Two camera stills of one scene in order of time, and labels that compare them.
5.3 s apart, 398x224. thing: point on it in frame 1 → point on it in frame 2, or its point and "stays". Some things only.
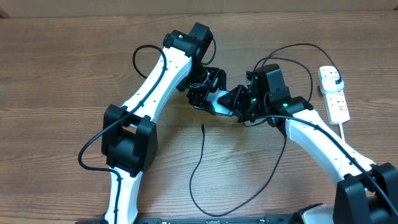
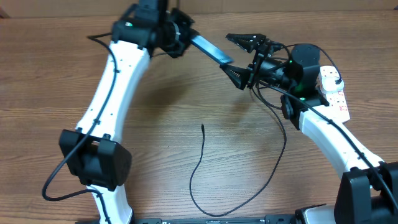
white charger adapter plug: [328, 84] stays
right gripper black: [234, 102] → [254, 40]
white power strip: [336, 103] stays
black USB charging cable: [261, 187] stays
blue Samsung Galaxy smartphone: [213, 96] → [210, 49]
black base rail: [204, 220] stays
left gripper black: [198, 98] → [186, 33]
